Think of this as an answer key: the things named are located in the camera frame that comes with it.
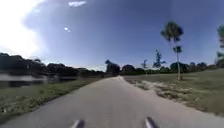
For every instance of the distant row of trees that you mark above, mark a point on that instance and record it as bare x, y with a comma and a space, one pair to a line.
150, 69

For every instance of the grey paved path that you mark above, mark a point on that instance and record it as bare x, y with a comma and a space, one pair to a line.
111, 103

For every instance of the slender thin tree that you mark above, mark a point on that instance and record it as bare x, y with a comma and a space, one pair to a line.
158, 60

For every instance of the tall palm tree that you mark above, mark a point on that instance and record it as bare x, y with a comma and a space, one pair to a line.
173, 35

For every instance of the dark tree line behind water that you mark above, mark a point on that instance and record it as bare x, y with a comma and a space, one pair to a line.
36, 68

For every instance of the grass field with bare patches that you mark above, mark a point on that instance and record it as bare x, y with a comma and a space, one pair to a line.
196, 88

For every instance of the grass strip beside water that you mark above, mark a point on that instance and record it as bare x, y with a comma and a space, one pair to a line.
30, 96

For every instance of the pond water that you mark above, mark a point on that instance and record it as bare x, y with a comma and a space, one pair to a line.
20, 80

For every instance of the palm tree at picture edge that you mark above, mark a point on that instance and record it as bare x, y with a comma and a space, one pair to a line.
220, 46

